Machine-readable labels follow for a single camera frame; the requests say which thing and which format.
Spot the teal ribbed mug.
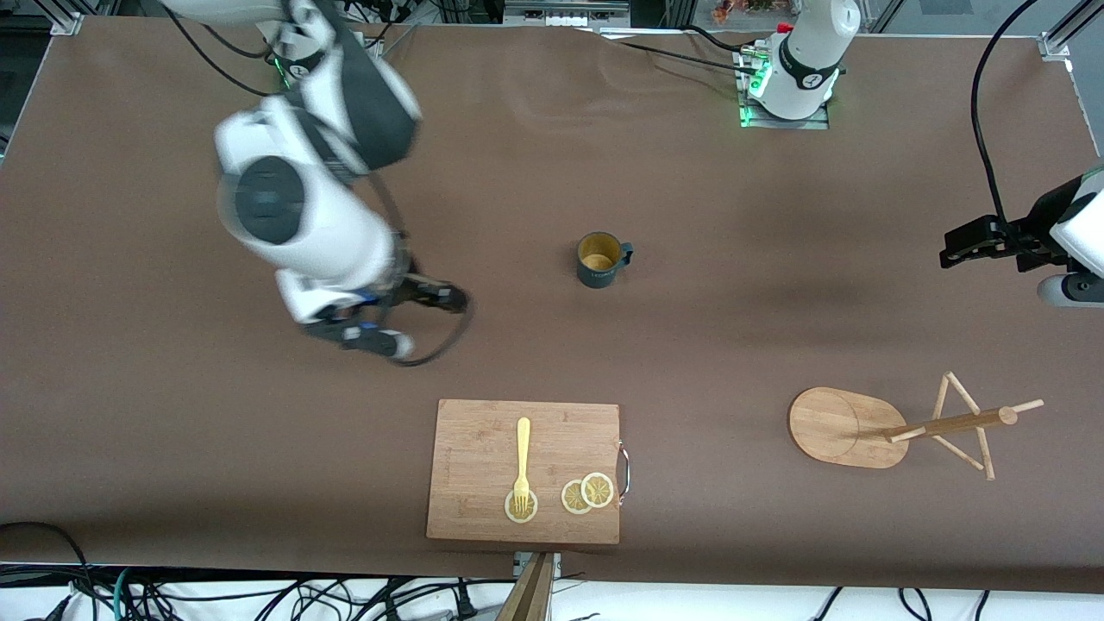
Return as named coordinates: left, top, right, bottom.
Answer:
left=576, top=231, right=636, bottom=290

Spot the wooden mug rack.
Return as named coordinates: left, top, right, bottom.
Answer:
left=787, top=372, right=1045, bottom=481

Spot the brown table cover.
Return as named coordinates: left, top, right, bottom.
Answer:
left=0, top=16, right=1104, bottom=596

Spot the yellow plastic fork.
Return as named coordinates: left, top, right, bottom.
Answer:
left=512, top=417, right=532, bottom=513

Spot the bamboo cutting board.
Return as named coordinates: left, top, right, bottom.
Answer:
left=425, top=398, right=631, bottom=545

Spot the wooden beam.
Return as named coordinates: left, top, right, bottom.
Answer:
left=495, top=552, right=555, bottom=621

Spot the white power strip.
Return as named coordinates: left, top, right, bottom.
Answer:
left=504, top=0, right=632, bottom=28

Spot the aluminium frame profile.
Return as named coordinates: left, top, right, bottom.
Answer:
left=47, top=0, right=85, bottom=37
left=1038, top=0, right=1104, bottom=63

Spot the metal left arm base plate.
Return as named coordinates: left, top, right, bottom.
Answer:
left=735, top=45, right=831, bottom=131

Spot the metal bracket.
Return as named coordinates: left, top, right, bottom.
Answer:
left=512, top=551, right=562, bottom=580

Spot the long black table cable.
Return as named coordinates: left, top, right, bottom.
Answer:
left=593, top=29, right=762, bottom=77

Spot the black looped floor cable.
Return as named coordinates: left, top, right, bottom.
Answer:
left=0, top=521, right=100, bottom=621

